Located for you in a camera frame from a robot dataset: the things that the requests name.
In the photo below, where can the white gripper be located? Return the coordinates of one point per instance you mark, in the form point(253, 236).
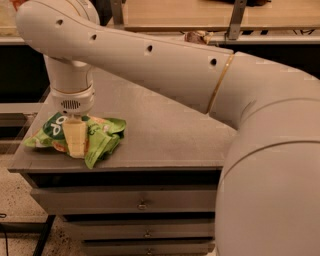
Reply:
point(72, 103)

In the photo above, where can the brown white chip bag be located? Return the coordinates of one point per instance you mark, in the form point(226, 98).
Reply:
point(198, 37)

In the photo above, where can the green rice chip bag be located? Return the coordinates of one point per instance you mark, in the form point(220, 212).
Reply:
point(102, 137)

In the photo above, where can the wooden shelf with metal brackets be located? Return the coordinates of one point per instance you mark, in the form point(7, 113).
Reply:
point(293, 22)

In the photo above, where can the drawer round knob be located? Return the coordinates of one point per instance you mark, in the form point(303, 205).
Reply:
point(147, 234)
point(142, 205)

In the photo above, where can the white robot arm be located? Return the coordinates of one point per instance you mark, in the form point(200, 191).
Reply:
point(268, 199)

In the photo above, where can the top drawer round knob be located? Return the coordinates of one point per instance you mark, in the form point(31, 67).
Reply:
point(142, 205)

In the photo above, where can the grey drawer cabinet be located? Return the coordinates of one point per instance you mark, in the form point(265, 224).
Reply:
point(171, 157)

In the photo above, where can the middle drawer round knob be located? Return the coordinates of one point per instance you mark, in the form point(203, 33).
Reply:
point(147, 234)

